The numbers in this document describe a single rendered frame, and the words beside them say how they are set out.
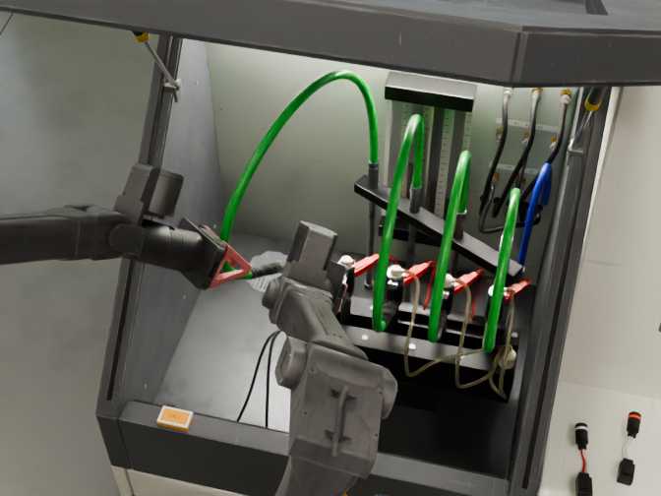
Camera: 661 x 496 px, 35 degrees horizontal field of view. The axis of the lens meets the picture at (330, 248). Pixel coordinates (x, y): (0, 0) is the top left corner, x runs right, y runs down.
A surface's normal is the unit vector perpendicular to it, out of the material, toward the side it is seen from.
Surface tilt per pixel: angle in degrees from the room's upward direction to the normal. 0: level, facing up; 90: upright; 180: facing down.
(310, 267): 52
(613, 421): 0
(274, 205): 90
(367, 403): 20
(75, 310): 0
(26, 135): 0
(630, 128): 76
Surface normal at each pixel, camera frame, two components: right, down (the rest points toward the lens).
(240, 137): -0.24, 0.72
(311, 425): 0.34, -0.63
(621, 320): -0.23, 0.55
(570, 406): 0.00, -0.67
